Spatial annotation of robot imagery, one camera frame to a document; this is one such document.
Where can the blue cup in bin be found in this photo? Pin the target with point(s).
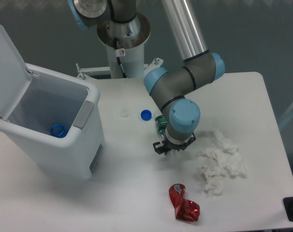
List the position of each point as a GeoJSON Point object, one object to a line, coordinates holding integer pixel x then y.
{"type": "Point", "coordinates": [58, 131]}

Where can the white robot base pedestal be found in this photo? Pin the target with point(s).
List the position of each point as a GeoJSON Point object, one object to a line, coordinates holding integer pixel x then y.
{"type": "Point", "coordinates": [124, 44]}

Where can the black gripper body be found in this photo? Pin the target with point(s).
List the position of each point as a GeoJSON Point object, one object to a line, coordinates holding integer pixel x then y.
{"type": "Point", "coordinates": [172, 145]}

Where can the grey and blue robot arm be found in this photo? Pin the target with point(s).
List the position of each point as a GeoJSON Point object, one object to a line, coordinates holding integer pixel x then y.
{"type": "Point", "coordinates": [167, 89]}

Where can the crumpled white tissue paper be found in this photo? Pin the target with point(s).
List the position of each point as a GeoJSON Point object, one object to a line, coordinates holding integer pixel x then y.
{"type": "Point", "coordinates": [222, 159]}

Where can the crushed red can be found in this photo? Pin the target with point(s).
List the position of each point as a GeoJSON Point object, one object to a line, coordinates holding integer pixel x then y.
{"type": "Point", "coordinates": [185, 210]}

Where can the white bottle cap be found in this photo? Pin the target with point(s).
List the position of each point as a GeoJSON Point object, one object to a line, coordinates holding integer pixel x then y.
{"type": "Point", "coordinates": [124, 113]}

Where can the white trash bin lid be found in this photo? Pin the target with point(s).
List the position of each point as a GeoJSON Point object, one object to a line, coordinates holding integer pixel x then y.
{"type": "Point", "coordinates": [15, 77]}

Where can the clear plastic bottle green label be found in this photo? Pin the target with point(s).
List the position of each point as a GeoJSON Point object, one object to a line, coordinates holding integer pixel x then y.
{"type": "Point", "coordinates": [161, 125]}

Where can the blue bottle cap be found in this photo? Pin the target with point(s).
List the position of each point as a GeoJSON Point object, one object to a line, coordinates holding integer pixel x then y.
{"type": "Point", "coordinates": [146, 115]}

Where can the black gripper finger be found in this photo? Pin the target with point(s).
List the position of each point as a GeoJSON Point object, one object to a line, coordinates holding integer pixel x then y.
{"type": "Point", "coordinates": [161, 148]}
{"type": "Point", "coordinates": [187, 143]}

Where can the white trash bin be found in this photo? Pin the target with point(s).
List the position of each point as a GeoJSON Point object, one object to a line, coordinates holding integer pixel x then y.
{"type": "Point", "coordinates": [56, 121]}

